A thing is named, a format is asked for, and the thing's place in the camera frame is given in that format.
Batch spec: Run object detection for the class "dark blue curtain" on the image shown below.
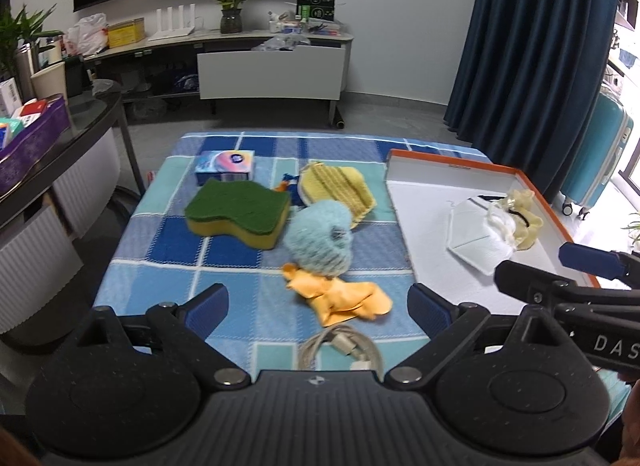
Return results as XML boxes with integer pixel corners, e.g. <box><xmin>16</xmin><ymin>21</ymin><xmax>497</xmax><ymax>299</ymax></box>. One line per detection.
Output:
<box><xmin>444</xmin><ymin>0</ymin><xmax>623</xmax><ymax>201</ymax></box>

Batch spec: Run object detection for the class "white face mask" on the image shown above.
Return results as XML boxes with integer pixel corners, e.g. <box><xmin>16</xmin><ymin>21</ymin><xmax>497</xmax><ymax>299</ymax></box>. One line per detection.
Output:
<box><xmin>446</xmin><ymin>196</ymin><xmax>516</xmax><ymax>275</ymax></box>

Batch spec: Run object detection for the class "white box lid orange rim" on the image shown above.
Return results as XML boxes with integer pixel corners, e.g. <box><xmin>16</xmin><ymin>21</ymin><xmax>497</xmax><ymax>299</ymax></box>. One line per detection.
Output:
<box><xmin>385</xmin><ymin>148</ymin><xmax>603</xmax><ymax>347</ymax></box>

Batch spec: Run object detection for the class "black glass side table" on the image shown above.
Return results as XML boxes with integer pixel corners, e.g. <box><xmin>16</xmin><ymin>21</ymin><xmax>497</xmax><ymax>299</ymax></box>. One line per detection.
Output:
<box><xmin>0</xmin><ymin>80</ymin><xmax>146</xmax><ymax>347</ymax></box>

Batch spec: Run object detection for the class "yellow tin box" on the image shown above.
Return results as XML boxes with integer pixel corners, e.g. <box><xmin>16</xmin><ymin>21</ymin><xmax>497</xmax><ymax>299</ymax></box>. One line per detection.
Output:
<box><xmin>107</xmin><ymin>18</ymin><xmax>146</xmax><ymax>48</ymax></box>

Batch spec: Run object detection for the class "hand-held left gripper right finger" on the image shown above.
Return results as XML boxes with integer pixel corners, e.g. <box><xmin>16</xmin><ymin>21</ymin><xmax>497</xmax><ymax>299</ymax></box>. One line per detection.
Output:
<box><xmin>386</xmin><ymin>283</ymin><xmax>568</xmax><ymax>389</ymax></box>

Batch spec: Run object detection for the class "black and green box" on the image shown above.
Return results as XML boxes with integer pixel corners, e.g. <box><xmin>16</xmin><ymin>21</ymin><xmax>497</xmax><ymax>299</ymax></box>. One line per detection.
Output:
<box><xmin>296</xmin><ymin>0</ymin><xmax>336</xmax><ymax>22</ymax></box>

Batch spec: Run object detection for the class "white television cabinet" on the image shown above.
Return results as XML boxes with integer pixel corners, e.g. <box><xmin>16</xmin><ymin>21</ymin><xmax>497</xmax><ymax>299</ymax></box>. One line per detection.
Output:
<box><xmin>82</xmin><ymin>28</ymin><xmax>353</xmax><ymax>129</ymax></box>

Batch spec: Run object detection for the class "colourful tissue pack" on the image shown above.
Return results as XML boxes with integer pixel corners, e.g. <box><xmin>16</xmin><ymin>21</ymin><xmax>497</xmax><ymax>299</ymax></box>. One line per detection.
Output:
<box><xmin>194</xmin><ymin>150</ymin><xmax>256</xmax><ymax>187</ymax></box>

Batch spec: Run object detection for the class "blue checked blanket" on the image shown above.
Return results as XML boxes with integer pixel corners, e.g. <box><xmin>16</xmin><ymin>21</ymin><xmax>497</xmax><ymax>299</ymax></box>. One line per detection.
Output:
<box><xmin>92</xmin><ymin>132</ymin><xmax>501</xmax><ymax>382</ymax></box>

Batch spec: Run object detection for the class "green and yellow sponge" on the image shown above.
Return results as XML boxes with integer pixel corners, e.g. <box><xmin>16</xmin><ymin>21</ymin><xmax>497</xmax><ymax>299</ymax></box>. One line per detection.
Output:
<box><xmin>184</xmin><ymin>178</ymin><xmax>292</xmax><ymax>250</ymax></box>

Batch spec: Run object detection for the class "steel thermos bottle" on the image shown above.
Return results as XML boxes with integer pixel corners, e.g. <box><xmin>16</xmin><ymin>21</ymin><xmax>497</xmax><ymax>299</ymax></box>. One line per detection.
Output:
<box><xmin>15</xmin><ymin>43</ymin><xmax>43</xmax><ymax>96</ymax></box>

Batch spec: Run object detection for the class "white barcode box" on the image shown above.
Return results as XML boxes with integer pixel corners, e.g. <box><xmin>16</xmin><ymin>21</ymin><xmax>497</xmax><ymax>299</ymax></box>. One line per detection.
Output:
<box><xmin>0</xmin><ymin>78</ymin><xmax>23</xmax><ymax>117</ymax></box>

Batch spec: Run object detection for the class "white coiled cable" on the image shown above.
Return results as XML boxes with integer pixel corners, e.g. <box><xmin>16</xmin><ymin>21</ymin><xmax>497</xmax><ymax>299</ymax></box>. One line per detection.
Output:
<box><xmin>298</xmin><ymin>325</ymin><xmax>385</xmax><ymax>377</ymax></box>

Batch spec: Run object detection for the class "pale yellow scrunchie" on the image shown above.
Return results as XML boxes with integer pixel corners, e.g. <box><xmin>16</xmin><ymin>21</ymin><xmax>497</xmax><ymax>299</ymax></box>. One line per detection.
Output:
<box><xmin>487</xmin><ymin>188</ymin><xmax>546</xmax><ymax>251</ymax></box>

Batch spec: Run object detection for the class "beige paper cup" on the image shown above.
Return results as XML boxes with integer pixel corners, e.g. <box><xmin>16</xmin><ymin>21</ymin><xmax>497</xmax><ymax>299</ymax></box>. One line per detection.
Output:
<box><xmin>31</xmin><ymin>63</ymin><xmax>68</xmax><ymax>101</ymax></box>

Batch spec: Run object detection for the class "purple storage basket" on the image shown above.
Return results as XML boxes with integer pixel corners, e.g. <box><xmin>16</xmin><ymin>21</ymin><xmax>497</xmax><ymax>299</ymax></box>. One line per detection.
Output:
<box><xmin>0</xmin><ymin>94</ymin><xmax>71</xmax><ymax>197</ymax></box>

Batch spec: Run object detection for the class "leafy green houseplant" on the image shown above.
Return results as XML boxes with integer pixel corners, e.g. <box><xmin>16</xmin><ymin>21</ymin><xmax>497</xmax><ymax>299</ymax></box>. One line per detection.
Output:
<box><xmin>0</xmin><ymin>3</ymin><xmax>63</xmax><ymax>81</ymax></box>

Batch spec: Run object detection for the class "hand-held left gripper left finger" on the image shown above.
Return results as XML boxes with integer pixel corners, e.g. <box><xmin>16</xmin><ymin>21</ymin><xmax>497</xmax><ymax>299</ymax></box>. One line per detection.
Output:
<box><xmin>67</xmin><ymin>283</ymin><xmax>251</xmax><ymax>389</ymax></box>

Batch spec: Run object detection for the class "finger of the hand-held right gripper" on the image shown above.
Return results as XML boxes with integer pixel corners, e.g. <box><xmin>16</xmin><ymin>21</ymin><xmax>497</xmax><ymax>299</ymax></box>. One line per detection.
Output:
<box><xmin>559</xmin><ymin>242</ymin><xmax>640</xmax><ymax>291</ymax></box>
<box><xmin>494</xmin><ymin>260</ymin><xmax>640</xmax><ymax>307</ymax></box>

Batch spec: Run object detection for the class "white plastic bag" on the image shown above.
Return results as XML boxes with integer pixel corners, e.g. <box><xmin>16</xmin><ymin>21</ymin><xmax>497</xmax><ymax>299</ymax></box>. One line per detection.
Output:
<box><xmin>66</xmin><ymin>13</ymin><xmax>108</xmax><ymax>56</ymax></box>

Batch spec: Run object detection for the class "black desktop stand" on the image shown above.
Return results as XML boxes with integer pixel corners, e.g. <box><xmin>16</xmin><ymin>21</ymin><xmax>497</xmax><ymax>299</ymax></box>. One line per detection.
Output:
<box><xmin>65</xmin><ymin>56</ymin><xmax>88</xmax><ymax>96</ymax></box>

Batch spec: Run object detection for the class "light blue fluffy ball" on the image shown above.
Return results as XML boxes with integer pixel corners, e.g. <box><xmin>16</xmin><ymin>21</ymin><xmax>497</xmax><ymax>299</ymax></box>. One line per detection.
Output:
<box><xmin>284</xmin><ymin>199</ymin><xmax>353</xmax><ymax>277</ymax></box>

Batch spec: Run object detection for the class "teal suitcase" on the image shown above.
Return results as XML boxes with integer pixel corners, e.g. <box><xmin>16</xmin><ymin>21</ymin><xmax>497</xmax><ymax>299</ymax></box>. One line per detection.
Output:
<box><xmin>560</xmin><ymin>90</ymin><xmax>633</xmax><ymax>219</ymax></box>

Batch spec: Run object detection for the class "white router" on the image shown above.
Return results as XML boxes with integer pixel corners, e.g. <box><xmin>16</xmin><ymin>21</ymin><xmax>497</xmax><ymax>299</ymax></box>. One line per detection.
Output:
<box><xmin>147</xmin><ymin>4</ymin><xmax>196</xmax><ymax>42</ymax></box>

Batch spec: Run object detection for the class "orange cloth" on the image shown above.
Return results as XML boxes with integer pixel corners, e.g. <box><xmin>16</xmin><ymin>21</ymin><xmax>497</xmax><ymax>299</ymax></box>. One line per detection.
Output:
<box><xmin>281</xmin><ymin>262</ymin><xmax>393</xmax><ymax>325</ymax></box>

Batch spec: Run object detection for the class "yellow striped cloth pad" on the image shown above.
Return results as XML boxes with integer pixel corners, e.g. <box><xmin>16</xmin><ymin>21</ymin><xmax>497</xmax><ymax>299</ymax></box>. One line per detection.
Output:
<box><xmin>298</xmin><ymin>162</ymin><xmax>377</xmax><ymax>231</ymax></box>

